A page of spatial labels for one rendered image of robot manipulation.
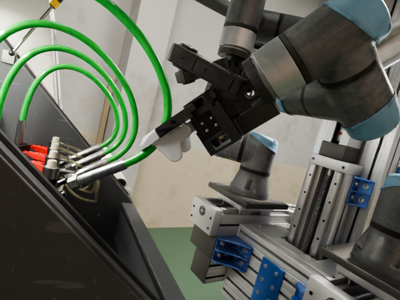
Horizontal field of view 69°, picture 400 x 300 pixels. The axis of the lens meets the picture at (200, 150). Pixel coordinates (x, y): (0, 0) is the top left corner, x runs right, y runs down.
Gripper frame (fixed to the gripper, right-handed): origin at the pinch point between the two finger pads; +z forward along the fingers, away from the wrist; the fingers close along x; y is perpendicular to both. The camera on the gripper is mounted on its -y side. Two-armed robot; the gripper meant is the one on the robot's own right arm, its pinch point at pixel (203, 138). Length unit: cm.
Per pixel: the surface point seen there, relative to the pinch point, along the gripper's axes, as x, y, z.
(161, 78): -14.3, -16.6, -8.8
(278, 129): 244, 225, -11
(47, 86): 34.9, -33.6, -1.9
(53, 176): -1.4, -28.4, 12.6
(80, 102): 205, -16, 10
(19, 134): 23.0, -37.0, 10.6
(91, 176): -11.8, -23.3, 8.7
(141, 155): -14.2, -16.9, 3.4
